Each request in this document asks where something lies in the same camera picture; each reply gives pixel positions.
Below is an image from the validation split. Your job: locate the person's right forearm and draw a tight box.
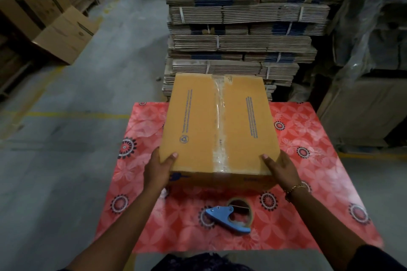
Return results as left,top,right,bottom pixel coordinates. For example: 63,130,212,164
284,185,369,271

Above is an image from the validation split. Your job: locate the person's right hand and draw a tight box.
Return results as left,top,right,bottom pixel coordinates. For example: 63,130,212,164
261,149,302,191

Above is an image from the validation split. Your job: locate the blue tape dispenser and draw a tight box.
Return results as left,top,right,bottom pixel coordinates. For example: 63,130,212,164
205,206,252,234

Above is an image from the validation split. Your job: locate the gold bracelet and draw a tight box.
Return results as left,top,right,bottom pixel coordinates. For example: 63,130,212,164
284,184,308,202

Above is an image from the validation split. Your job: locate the person's left forearm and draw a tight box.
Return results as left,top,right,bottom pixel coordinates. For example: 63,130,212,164
65,182,166,271

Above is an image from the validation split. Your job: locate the person's dark patterned clothing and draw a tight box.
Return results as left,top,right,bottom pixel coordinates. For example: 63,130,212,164
151,252,255,271

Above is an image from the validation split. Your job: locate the plastic-wrapped cardboard pallet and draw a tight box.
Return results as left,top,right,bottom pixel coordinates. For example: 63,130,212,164
316,0,407,149

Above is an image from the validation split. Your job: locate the open brown cardboard box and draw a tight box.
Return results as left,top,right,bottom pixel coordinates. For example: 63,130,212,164
31,6,100,65

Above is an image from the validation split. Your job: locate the large brown cardboard box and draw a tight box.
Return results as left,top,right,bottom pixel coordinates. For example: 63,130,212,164
0,0,72,41

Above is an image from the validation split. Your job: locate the taped brown cardboard box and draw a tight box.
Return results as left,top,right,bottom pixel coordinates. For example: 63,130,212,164
159,73,281,191

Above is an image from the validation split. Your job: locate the clear packing tape roll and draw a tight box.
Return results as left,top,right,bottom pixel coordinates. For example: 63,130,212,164
226,198,254,228

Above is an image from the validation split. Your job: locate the person's left hand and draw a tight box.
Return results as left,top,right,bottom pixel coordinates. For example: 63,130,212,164
143,147,178,191

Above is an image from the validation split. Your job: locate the red floral tablecloth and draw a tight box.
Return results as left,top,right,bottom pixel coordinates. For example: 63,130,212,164
95,101,384,254

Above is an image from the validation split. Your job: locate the stack of flattened cardboard bundles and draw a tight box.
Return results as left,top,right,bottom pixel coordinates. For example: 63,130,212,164
162,0,369,102

